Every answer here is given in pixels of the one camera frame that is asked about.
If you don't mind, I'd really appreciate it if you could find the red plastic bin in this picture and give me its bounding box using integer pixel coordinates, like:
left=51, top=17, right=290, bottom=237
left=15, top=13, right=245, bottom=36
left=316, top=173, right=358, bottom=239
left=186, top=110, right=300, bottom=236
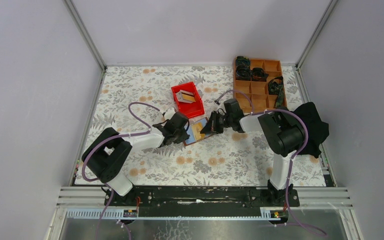
left=171, top=81, right=205, bottom=119

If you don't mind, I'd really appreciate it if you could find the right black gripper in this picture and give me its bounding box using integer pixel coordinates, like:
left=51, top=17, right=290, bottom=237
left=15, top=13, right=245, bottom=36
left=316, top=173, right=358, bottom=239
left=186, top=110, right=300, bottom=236
left=200, top=111, right=233, bottom=135

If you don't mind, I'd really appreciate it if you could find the floral table mat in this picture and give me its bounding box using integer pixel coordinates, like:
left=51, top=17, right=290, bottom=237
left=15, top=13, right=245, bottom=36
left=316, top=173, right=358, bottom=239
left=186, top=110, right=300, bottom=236
left=74, top=65, right=327, bottom=187

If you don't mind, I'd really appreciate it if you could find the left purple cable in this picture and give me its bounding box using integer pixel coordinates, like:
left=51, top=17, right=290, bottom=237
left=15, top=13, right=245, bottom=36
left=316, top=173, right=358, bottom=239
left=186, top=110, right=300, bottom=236
left=80, top=101, right=161, bottom=240

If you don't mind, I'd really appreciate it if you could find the orange compartment tray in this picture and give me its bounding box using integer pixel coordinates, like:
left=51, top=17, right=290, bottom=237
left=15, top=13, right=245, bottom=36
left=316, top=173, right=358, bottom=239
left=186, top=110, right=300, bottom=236
left=233, top=57, right=287, bottom=113

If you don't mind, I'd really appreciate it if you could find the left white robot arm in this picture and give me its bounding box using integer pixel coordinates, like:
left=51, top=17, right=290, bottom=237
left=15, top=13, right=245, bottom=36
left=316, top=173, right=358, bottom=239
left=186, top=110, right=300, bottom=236
left=81, top=111, right=190, bottom=206

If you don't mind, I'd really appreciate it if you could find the brown leather card holder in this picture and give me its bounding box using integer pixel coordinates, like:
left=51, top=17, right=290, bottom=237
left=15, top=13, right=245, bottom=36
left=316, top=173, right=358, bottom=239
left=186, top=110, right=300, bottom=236
left=183, top=117, right=213, bottom=147

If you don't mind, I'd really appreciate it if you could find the purple cable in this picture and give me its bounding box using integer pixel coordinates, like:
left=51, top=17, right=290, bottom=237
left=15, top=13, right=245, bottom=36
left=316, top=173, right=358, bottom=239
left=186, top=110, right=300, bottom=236
left=80, top=101, right=161, bottom=240
left=214, top=89, right=329, bottom=239

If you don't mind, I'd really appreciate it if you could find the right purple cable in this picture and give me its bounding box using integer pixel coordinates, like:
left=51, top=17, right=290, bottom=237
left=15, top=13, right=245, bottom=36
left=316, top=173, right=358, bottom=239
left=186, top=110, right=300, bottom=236
left=214, top=89, right=329, bottom=239

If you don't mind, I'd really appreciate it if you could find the rolled camouflage belt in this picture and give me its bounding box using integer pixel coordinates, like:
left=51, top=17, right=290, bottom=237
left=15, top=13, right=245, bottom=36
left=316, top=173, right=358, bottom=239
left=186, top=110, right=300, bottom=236
left=235, top=56, right=252, bottom=81

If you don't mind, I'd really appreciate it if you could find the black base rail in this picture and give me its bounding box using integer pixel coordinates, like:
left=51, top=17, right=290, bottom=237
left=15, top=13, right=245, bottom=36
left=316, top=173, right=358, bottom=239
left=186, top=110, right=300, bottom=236
left=104, top=185, right=300, bottom=216

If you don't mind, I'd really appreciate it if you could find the black cloth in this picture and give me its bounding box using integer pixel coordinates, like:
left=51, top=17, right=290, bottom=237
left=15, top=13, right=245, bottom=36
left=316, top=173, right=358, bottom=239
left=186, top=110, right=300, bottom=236
left=293, top=102, right=330, bottom=159

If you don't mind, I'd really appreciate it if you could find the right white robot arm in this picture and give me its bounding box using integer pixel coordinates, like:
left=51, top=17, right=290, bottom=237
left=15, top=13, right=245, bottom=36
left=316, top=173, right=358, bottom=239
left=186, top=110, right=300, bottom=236
left=200, top=98, right=309, bottom=206

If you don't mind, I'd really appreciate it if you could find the camouflage strap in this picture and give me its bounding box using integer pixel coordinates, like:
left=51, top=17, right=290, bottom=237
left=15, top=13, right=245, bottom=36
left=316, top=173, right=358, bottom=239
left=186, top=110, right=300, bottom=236
left=267, top=76, right=286, bottom=109

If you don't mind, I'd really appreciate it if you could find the perforated metal strip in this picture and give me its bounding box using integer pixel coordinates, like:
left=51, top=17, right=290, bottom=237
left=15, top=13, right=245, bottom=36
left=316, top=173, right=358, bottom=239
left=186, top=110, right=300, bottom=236
left=66, top=208, right=286, bottom=224

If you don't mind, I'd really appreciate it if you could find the rolled black belt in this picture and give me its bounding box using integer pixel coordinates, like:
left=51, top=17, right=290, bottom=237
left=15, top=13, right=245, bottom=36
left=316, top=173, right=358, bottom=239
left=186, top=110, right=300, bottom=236
left=251, top=67, right=269, bottom=82

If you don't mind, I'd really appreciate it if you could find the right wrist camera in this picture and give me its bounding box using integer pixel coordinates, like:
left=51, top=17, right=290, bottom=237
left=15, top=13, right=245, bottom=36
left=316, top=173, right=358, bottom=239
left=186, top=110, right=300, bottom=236
left=214, top=99, right=225, bottom=106

